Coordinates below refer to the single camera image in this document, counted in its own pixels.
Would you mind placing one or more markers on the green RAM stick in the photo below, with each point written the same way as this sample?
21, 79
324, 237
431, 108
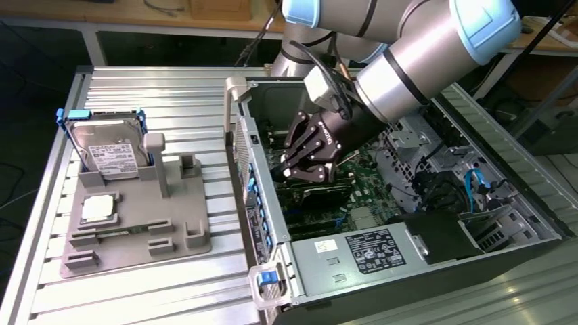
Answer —
121, 232

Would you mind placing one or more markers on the wooden desk with grey frame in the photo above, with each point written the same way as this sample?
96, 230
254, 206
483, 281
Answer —
555, 47

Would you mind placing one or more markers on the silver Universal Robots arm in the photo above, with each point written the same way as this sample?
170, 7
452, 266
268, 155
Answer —
419, 67

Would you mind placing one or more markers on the grey plastic parts rack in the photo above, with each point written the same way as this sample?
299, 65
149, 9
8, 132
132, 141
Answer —
170, 216

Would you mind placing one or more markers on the silver finned chipset heatsink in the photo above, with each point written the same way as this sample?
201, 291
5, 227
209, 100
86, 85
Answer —
364, 216

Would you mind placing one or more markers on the black Nvidia graphics card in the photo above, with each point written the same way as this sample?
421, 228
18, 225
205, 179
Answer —
324, 199

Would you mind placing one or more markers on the grey power supply unit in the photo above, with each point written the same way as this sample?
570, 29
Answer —
324, 271

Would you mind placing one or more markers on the black plastic shroud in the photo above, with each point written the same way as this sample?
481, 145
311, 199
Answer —
439, 237

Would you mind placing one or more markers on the silver CPU chip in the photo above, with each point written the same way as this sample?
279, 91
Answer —
96, 208

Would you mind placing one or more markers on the blue case latch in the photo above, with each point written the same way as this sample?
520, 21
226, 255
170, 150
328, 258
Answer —
265, 278

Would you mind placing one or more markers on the black monitor with stand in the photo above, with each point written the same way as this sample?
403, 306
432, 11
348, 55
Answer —
536, 6

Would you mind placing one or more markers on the black and silver PC case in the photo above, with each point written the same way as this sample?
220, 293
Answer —
496, 135

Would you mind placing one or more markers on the green motherboard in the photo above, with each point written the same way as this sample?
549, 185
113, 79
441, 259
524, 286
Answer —
369, 193

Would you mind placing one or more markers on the black slanted pole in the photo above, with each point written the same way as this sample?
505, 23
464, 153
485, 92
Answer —
545, 28

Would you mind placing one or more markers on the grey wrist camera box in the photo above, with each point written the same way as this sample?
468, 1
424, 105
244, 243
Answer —
320, 84

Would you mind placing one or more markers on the wooden workbench with white frame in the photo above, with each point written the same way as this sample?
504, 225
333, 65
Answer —
134, 20

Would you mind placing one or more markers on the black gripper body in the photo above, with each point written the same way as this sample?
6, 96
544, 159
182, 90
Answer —
356, 128

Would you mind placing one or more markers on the hard disk in blue carrier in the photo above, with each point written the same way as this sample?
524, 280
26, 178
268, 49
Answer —
108, 152

